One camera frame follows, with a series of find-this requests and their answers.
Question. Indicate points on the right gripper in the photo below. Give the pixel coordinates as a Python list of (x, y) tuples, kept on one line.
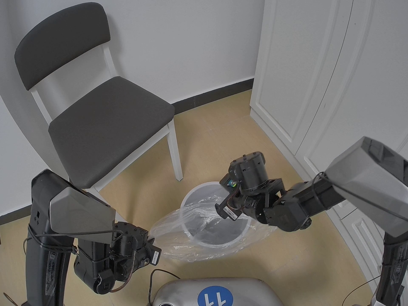
[(234, 207)]

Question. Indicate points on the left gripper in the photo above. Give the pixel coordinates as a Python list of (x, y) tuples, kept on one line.
[(151, 254)]

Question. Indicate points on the clear plastic bag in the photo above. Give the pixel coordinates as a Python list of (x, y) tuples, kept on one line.
[(172, 231)]

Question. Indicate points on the black plastic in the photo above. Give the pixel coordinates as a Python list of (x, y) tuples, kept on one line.
[(306, 224)]

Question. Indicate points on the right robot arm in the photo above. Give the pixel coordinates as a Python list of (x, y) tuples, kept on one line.
[(366, 177)]

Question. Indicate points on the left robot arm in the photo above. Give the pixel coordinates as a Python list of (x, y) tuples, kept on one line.
[(79, 212)]

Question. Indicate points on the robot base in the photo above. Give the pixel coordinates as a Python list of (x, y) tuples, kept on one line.
[(242, 292)]

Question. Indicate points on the white trash bin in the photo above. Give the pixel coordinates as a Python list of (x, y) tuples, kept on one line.
[(204, 191)]

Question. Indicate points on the white wardrobe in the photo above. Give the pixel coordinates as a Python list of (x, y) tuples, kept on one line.
[(318, 75)]

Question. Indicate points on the dark grey padded white chair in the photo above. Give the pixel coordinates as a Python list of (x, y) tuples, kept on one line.
[(63, 33)]

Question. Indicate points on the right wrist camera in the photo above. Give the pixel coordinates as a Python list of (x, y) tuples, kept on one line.
[(224, 181)]

